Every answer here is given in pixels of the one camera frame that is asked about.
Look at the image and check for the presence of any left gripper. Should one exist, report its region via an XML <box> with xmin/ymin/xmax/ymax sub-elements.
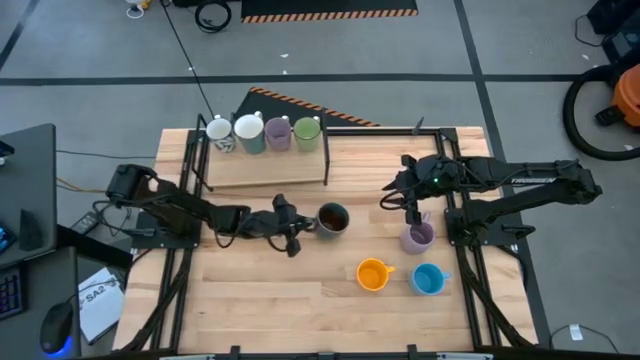
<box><xmin>238</xmin><ymin>193</ymin><xmax>317</xmax><ymax>259</ymax></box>

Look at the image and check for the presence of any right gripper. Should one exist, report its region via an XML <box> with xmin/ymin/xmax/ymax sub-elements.
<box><xmin>382</xmin><ymin>154</ymin><xmax>464</xmax><ymax>226</ymax></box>

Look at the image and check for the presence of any dark green speckled mug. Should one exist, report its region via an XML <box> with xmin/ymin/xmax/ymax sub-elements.
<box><xmin>314</xmin><ymin>201</ymin><xmax>351</xmax><ymax>239</ymax></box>

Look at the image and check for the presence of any lavender bulbous ribbed mug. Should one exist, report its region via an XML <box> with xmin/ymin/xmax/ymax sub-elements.
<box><xmin>398</xmin><ymin>211</ymin><xmax>437</xmax><ymax>256</ymax></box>

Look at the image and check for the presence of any orange yellow mug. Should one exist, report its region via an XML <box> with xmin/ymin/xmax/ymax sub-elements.
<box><xmin>355</xmin><ymin>257</ymin><xmax>397</xmax><ymax>293</ymax></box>

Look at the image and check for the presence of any purple ribbed mug white handle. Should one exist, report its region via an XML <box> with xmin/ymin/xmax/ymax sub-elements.
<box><xmin>263</xmin><ymin>115</ymin><xmax>294</xmax><ymax>153</ymax></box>

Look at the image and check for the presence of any light green mug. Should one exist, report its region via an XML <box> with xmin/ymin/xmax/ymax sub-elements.
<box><xmin>292</xmin><ymin>115</ymin><xmax>323</xmax><ymax>153</ymax></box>

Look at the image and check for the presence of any teal mug white handle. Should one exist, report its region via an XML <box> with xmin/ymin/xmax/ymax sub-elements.
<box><xmin>233</xmin><ymin>112</ymin><xmax>267</xmax><ymax>155</ymax></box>

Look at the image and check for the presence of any blue white leaf-pattern mug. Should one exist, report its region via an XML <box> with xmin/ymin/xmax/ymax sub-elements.
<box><xmin>205</xmin><ymin>115</ymin><xmax>236</xmax><ymax>154</ymax></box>

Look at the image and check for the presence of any light blue mug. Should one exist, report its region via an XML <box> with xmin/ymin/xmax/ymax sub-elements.
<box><xmin>410</xmin><ymin>262</ymin><xmax>453</xmax><ymax>297</ymax></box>

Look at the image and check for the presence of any triangular hazard-striped floor mat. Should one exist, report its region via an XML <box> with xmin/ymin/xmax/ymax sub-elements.
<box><xmin>233</xmin><ymin>86</ymin><xmax>382</xmax><ymax>129</ymax></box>

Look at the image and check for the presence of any rectangular hazard-striped floor mat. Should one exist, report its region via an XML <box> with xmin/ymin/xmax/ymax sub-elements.
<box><xmin>240</xmin><ymin>0</ymin><xmax>419</xmax><ymax>25</ymax></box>

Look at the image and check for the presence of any black power adapter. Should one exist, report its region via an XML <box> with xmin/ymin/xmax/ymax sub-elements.
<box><xmin>69</xmin><ymin>211</ymin><xmax>104</xmax><ymax>235</ymax></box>

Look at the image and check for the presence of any white SA2 booklet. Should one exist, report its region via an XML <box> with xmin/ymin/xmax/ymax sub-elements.
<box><xmin>77</xmin><ymin>267</ymin><xmax>126</xmax><ymax>346</ymax></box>

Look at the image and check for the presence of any orange shop vacuum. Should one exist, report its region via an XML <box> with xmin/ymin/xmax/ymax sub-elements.
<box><xmin>594</xmin><ymin>62</ymin><xmax>640</xmax><ymax>129</ymax></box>

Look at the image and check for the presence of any black computer mouse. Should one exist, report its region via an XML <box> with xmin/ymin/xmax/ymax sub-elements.
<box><xmin>38</xmin><ymin>301</ymin><xmax>75</xmax><ymax>356</ymax></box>

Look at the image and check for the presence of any dark grey desk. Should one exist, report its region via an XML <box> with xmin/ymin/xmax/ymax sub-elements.
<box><xmin>0</xmin><ymin>224</ymin><xmax>134</xmax><ymax>360</ymax></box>

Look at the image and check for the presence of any black equipment case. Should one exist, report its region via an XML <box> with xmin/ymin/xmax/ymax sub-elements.
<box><xmin>585</xmin><ymin>0</ymin><xmax>640</xmax><ymax>64</ymax></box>

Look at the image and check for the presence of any smartphone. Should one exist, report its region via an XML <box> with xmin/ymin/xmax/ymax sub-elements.
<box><xmin>0</xmin><ymin>222</ymin><xmax>19</xmax><ymax>256</ymax></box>

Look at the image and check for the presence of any black keyboard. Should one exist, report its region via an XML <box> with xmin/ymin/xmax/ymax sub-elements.
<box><xmin>0</xmin><ymin>264</ymin><xmax>29</xmax><ymax>321</ymax></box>

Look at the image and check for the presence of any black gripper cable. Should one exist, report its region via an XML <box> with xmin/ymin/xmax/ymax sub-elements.
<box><xmin>378</xmin><ymin>189</ymin><xmax>416</xmax><ymax>211</ymax></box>

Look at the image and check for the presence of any wooden shelf black frame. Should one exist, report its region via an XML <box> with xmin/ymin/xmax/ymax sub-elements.
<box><xmin>192</xmin><ymin>113</ymin><xmax>334</xmax><ymax>194</ymax></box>

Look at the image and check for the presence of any black aluminium rig frame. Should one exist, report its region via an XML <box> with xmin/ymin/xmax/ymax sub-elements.
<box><xmin>112</xmin><ymin>117</ymin><xmax>551</xmax><ymax>360</ymax></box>

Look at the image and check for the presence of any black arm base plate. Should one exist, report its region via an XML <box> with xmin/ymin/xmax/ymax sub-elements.
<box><xmin>130</xmin><ymin>209</ymin><xmax>205</xmax><ymax>250</ymax></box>
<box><xmin>443</xmin><ymin>207</ymin><xmax>536</xmax><ymax>247</ymax></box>

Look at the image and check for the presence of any black vacuum hose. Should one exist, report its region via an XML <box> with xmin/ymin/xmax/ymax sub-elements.
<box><xmin>562</xmin><ymin>64</ymin><xmax>640</xmax><ymax>162</ymax></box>

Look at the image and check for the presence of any coiled black cable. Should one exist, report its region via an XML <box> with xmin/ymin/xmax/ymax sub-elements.
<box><xmin>193</xmin><ymin>0</ymin><xmax>233</xmax><ymax>34</ymax></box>

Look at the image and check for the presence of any yellow floor cable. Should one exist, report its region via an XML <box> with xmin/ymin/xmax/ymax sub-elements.
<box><xmin>56</xmin><ymin>176</ymin><xmax>109</xmax><ymax>200</ymax></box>

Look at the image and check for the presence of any long black floor cable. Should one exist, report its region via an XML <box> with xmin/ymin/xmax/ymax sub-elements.
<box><xmin>159</xmin><ymin>0</ymin><xmax>221</xmax><ymax>127</ymax></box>

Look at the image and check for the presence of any thin black cable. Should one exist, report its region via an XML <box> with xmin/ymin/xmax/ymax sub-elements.
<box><xmin>549</xmin><ymin>323</ymin><xmax>621</xmax><ymax>354</ymax></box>

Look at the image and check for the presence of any white plug with cord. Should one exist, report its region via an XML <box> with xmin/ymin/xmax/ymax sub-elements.
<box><xmin>123</xmin><ymin>0</ymin><xmax>151</xmax><ymax>20</ymax></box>

